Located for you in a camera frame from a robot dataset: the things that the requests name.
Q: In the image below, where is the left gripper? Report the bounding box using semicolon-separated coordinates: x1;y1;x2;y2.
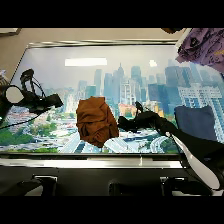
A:
29;93;65;115

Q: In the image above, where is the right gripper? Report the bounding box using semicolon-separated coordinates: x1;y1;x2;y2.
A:
117;111;165;133

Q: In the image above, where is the brown garment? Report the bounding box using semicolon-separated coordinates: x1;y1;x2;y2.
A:
75;95;120;149

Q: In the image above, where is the dark blue garment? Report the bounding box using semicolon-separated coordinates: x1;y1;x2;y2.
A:
173;104;220;143

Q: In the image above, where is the black cable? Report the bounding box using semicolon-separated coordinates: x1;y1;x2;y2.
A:
0;113;44;131

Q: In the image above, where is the silver frame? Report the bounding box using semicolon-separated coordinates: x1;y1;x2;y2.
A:
0;153;224;197

